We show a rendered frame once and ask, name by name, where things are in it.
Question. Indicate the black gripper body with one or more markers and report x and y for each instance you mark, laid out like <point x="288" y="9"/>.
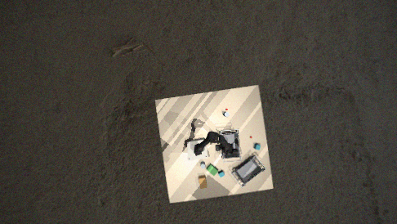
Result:
<point x="218" y="148"/>

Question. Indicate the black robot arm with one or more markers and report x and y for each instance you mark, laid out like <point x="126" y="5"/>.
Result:
<point x="198" y="148"/>

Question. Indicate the tan rectangular block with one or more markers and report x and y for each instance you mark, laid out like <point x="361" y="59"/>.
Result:
<point x="202" y="181"/>

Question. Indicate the green rectangular block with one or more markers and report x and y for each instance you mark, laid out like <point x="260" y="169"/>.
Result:
<point x="212" y="169"/>

